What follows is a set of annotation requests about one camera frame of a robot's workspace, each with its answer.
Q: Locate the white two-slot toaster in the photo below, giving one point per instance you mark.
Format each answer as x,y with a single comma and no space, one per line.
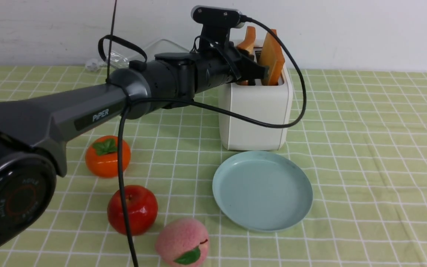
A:
267,104

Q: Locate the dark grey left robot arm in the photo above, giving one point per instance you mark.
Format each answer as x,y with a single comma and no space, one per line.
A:
34,132

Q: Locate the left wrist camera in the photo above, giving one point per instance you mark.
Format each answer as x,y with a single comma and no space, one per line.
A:
217,23

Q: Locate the green checkered tablecloth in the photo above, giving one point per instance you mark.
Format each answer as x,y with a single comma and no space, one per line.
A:
362,144

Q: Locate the light blue plate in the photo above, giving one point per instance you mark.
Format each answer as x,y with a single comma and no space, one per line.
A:
262,191

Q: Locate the orange persimmon with leaf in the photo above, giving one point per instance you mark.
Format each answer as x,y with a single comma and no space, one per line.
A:
101,157

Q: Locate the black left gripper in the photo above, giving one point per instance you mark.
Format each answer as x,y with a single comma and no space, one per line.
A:
215,69

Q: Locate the toast slice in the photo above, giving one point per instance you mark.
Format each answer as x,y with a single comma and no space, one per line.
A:
247,48
272,57

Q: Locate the pink peach with leaf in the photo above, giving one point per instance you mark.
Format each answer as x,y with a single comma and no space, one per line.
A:
183,243

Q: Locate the red apple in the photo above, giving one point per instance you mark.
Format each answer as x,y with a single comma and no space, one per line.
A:
142,208

